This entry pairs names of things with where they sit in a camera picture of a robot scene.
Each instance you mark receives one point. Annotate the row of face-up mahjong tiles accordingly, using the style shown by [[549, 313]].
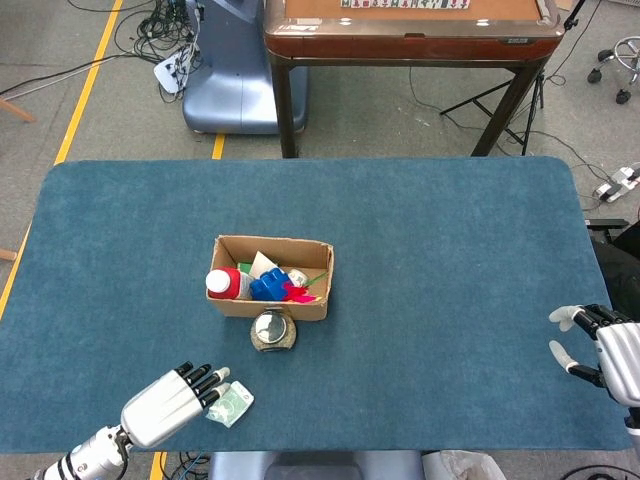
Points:
[[405, 4]]

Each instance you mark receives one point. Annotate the white power strip with plugs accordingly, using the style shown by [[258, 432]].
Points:
[[167, 72]]

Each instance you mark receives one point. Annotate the small wooden foot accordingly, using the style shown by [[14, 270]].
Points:
[[7, 255]]

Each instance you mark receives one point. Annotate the white floor power strip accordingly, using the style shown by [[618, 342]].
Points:
[[612, 189]]

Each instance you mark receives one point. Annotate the open brown cardboard box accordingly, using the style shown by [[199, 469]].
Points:
[[310, 311]]

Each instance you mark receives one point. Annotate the small green packet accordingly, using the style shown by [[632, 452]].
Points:
[[245, 266]]

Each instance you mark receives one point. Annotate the round glass jar black lid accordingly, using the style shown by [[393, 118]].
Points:
[[272, 330]]

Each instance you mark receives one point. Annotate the chrome rolling stool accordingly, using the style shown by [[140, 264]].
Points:
[[627, 50]]

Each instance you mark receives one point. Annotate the green white packet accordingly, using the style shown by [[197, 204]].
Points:
[[236, 404]]

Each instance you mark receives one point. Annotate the black chair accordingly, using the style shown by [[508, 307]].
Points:
[[620, 270]]

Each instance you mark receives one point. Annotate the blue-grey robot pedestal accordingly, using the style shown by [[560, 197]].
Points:
[[235, 90]]

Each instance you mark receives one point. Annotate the clear plastic bag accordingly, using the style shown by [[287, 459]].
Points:
[[460, 467]]

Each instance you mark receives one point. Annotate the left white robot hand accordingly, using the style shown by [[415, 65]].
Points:
[[160, 410]]

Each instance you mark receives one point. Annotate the brown mahjong table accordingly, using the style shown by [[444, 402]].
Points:
[[410, 45]]

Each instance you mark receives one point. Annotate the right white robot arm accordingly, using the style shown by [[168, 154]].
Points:
[[634, 425]]

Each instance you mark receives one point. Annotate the black tripod stand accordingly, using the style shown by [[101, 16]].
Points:
[[537, 95]]

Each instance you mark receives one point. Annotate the red yellow paper flower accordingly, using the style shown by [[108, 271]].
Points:
[[300, 295]]

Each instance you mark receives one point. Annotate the grey-blue robot body base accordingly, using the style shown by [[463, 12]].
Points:
[[310, 467]]

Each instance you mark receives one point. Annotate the blue toy brick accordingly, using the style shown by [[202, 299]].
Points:
[[267, 287]]

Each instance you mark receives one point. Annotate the white paper card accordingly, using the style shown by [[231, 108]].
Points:
[[261, 265]]

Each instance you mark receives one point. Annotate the red juice bottle white cap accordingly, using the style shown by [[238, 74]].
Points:
[[227, 282]]

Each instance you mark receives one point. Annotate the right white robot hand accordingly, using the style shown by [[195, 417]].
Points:
[[622, 360]]

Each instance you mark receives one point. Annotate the blue felt table cover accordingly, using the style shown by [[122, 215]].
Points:
[[400, 225]]

